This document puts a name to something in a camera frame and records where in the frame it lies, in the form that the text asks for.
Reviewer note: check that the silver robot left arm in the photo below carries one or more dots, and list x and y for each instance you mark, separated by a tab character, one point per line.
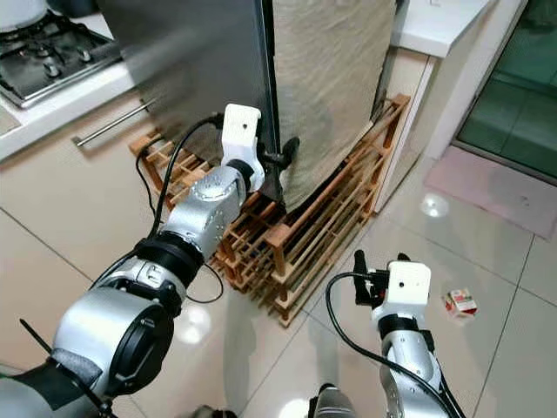
209	209

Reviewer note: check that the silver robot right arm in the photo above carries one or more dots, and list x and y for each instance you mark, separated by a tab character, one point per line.
405	366

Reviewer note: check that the small silver fridge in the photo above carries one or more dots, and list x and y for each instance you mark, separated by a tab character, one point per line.
183	70

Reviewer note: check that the wooden slatted rack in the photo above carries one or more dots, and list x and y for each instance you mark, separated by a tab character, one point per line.
300	252

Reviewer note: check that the small red white carton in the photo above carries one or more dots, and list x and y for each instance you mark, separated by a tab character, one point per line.
459	302

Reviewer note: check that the pink floor mat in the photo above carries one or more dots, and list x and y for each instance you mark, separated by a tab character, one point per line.
496	187

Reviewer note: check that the grey robot right leg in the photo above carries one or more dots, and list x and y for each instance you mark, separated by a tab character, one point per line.
335	402

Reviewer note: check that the beige cabinet with white top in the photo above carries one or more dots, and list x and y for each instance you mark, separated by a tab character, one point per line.
418	96

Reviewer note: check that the beige kitchen cabinet with drawers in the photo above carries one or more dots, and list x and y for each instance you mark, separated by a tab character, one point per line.
70	226

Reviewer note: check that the green glass door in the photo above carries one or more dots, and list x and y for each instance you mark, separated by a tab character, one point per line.
513	87

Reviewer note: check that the steel gas stove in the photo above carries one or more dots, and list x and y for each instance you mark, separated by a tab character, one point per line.
52	61

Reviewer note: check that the white cooking pot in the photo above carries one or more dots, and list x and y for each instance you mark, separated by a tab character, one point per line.
22	10

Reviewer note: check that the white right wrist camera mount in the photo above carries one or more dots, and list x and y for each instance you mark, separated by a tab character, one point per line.
405	287

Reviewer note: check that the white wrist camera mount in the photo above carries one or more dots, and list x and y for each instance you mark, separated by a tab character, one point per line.
405	287
241	135

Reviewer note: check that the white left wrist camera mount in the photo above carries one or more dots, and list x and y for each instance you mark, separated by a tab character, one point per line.
241	135

